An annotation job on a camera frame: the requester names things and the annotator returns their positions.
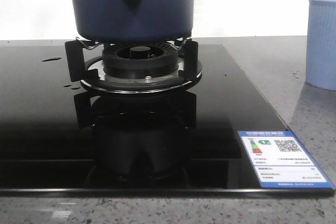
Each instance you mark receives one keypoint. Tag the dark blue cooking pot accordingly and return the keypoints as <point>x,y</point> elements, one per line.
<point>133,21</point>

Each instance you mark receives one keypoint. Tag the light blue ribbed cup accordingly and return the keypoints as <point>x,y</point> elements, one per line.
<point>320,54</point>

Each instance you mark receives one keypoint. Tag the black right pot support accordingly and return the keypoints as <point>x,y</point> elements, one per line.
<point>91,74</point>

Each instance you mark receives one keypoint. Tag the black right burner head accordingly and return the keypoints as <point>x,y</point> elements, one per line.
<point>138,61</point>

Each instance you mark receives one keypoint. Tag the black glass gas cooktop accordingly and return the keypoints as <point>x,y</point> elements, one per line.
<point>58,139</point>

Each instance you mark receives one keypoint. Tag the blue energy label sticker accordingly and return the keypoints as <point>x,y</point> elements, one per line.
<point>280,161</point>

